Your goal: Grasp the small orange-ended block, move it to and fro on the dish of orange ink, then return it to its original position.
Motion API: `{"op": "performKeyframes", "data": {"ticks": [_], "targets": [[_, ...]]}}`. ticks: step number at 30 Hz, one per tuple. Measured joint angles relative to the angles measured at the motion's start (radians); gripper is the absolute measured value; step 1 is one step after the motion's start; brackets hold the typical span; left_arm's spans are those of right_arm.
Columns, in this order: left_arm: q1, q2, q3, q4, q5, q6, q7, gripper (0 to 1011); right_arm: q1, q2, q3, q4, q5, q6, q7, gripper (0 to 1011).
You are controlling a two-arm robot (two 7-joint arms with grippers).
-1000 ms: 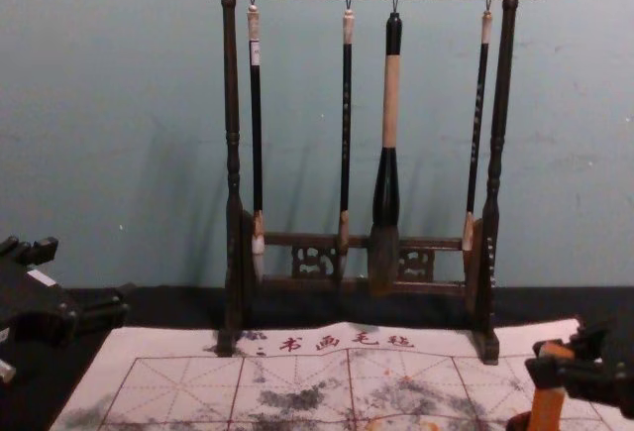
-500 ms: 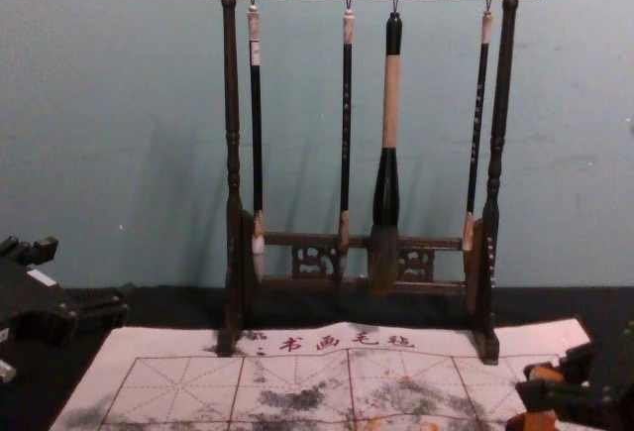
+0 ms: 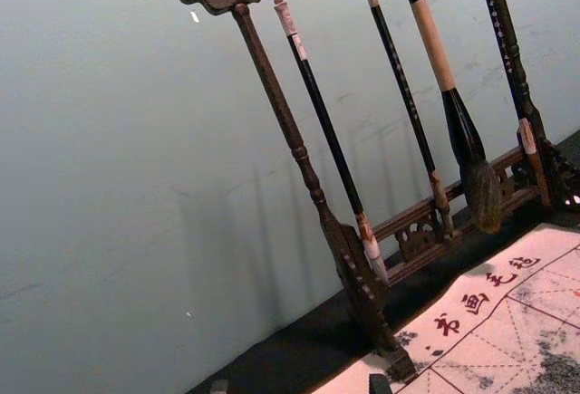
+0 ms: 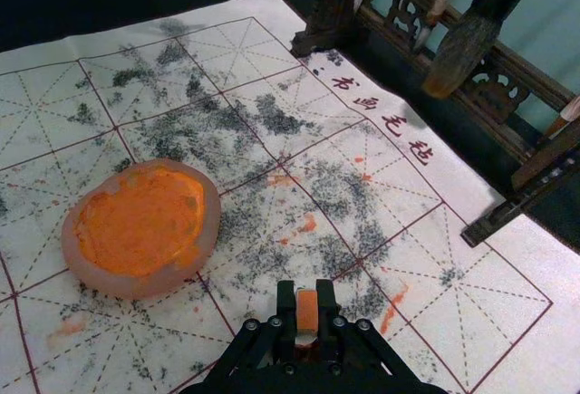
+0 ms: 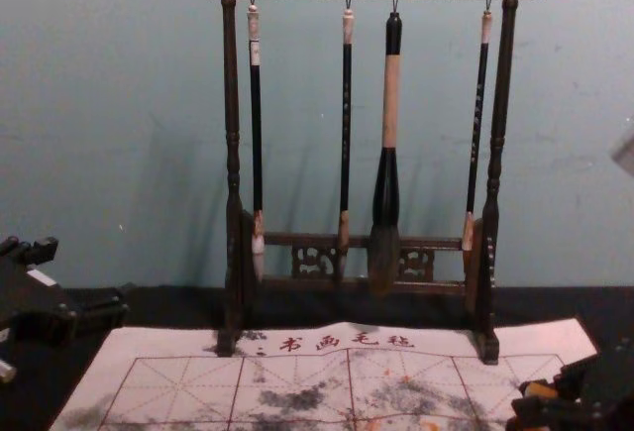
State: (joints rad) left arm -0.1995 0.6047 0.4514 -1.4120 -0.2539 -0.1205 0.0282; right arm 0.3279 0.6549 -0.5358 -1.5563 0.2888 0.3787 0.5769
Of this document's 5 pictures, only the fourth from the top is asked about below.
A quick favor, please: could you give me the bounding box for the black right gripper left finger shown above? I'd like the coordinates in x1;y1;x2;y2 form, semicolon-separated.
211;279;297;382

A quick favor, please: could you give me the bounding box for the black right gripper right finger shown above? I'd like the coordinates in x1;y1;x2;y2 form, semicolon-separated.
315;278;401;380

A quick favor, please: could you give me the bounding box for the cream stone seal stamp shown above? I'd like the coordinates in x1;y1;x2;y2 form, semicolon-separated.
294;288;321;350

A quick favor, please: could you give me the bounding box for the white felt mat with grid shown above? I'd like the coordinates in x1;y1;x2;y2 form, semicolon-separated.
0;0;580;394

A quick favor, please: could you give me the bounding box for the pink dish of orange paste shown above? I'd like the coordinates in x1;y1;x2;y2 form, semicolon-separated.
60;158;223;302

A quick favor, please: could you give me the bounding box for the dark carved wooden brush rack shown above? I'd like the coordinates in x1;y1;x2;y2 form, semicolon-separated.
289;0;580;250

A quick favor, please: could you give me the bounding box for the brush with pale brown ferrule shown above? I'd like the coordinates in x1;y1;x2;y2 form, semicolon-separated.
541;94;580;139

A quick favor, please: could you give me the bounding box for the large black-handled calligraphy brush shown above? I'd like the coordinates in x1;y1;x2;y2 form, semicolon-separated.
420;0;547;100

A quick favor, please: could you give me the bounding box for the thin pink-handled calligraphy brush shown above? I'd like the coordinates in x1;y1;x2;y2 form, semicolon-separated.
412;0;470;51

